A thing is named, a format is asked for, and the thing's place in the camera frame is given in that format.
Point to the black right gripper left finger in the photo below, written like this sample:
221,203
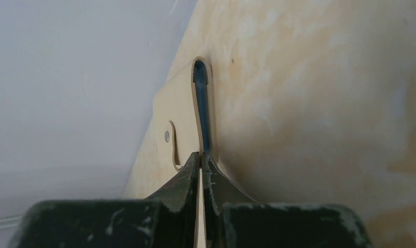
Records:
175,224

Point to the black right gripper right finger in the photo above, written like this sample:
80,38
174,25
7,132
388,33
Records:
219,190

